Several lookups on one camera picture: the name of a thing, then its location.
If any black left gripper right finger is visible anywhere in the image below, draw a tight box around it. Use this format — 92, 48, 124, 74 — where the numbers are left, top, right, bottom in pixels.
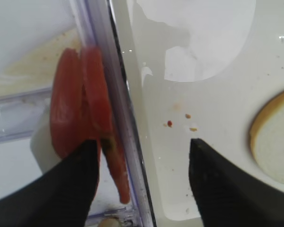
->
188, 139, 284, 227

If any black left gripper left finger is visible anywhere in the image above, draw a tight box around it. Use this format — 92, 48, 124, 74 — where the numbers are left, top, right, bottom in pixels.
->
0, 140, 99, 227

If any tomato slice pair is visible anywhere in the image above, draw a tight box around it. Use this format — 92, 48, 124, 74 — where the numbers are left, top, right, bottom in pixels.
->
80, 46, 130, 204

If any remaining tomato slice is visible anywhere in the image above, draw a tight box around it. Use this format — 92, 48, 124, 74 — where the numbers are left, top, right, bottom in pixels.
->
50, 48, 82, 158

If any upright bun slice left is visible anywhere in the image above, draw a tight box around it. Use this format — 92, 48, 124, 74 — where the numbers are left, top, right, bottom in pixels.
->
98, 218, 121, 227

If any bottom bun slice on tray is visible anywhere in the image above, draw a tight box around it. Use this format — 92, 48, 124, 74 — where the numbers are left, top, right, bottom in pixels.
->
249, 91, 284, 184

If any upper left clear cross divider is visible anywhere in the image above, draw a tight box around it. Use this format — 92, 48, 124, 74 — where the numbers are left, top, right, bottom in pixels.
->
0, 88, 51, 142

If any white rectangular serving tray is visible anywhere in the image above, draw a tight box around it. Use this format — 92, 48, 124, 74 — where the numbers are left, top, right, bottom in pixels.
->
111, 0, 284, 227

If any left long clear divider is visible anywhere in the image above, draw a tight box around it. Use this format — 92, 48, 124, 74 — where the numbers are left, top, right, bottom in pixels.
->
69, 0, 157, 227

